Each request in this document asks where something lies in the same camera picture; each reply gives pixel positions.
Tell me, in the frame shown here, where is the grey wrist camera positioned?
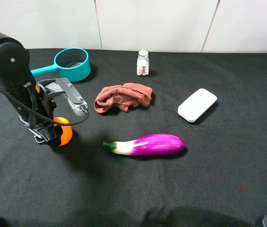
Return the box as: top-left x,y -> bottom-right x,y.
44,78 -> 89,117

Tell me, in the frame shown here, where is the black cable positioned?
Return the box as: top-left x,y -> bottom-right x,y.
0,68 -> 90,126

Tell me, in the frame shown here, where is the glass jar of pills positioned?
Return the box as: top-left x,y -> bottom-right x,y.
137,50 -> 150,76

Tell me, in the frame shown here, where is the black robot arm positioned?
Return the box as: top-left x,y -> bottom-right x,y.
0,33 -> 72,147

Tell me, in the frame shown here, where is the white rectangular box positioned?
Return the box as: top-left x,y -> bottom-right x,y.
177,88 -> 217,123

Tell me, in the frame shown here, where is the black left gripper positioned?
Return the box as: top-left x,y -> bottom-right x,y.
15,80 -> 63,147

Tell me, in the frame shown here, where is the orange fruit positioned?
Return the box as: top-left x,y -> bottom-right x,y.
54,117 -> 73,147

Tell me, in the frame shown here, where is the brown crumpled cloth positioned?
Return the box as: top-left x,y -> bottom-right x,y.
94,83 -> 153,114

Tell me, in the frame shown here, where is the black table cloth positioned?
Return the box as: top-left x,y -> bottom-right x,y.
0,50 -> 267,227

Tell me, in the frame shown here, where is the purple toy eggplant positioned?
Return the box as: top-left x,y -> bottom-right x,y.
103,133 -> 186,156

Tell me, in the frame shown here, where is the teal saucepan with handle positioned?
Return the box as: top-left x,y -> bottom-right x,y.
31,48 -> 91,82

